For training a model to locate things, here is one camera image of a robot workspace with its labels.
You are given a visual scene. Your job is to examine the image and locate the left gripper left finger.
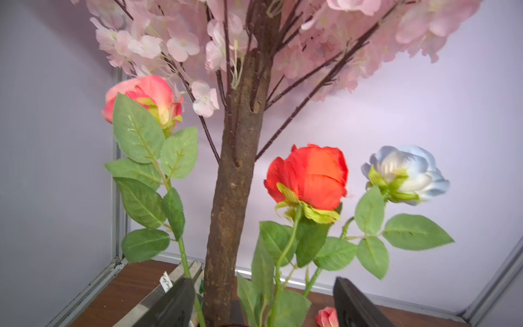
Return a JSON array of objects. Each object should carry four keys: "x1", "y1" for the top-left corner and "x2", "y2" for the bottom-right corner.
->
[{"x1": 133, "y1": 277, "x2": 196, "y2": 327}]

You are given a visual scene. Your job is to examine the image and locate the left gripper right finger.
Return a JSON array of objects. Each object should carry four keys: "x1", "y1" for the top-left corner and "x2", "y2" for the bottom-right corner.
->
[{"x1": 333, "y1": 277, "x2": 394, "y2": 327}]

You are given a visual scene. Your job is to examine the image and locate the red rose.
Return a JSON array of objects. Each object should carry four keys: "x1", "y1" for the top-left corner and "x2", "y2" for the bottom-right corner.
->
[{"x1": 237, "y1": 144, "x2": 355, "y2": 326}]

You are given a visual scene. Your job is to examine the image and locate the white rose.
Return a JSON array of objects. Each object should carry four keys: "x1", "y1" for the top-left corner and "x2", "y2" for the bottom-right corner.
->
[{"x1": 305, "y1": 146, "x2": 454, "y2": 294}]

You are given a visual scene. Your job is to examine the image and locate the pink orange rose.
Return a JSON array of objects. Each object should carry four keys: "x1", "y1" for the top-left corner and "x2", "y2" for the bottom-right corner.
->
[{"x1": 102, "y1": 76, "x2": 204, "y2": 326}]

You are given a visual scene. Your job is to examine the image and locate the pink rose far left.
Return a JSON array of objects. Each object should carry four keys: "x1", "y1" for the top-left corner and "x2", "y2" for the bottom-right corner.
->
[{"x1": 315, "y1": 307, "x2": 339, "y2": 327}]

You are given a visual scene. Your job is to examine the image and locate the pink cherry blossom tree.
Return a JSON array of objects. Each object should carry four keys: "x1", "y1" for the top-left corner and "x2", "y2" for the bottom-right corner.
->
[{"x1": 87, "y1": 1, "x2": 480, "y2": 326}]

